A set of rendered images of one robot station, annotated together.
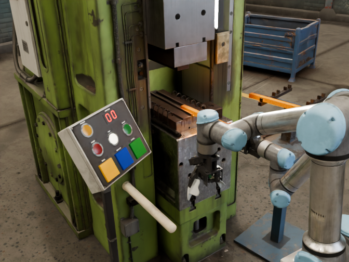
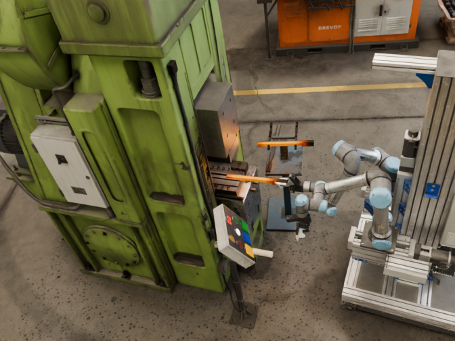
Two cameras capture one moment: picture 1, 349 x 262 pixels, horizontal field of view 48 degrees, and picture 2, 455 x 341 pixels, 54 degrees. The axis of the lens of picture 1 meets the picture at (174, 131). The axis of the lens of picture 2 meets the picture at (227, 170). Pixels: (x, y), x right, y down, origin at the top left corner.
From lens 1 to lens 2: 191 cm
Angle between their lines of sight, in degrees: 30
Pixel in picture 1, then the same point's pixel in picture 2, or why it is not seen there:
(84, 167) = (240, 258)
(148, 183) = not seen: hidden behind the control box
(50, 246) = (156, 310)
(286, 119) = (345, 187)
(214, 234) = (260, 235)
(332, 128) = (388, 198)
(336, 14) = not seen: outside the picture
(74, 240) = (169, 296)
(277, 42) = not seen: hidden behind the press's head
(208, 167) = (306, 221)
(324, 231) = (384, 229)
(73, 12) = (139, 157)
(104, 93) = (198, 203)
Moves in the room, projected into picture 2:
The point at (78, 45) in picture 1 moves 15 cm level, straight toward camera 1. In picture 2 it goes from (147, 176) to (162, 184)
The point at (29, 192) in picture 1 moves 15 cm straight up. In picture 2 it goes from (90, 285) to (84, 277)
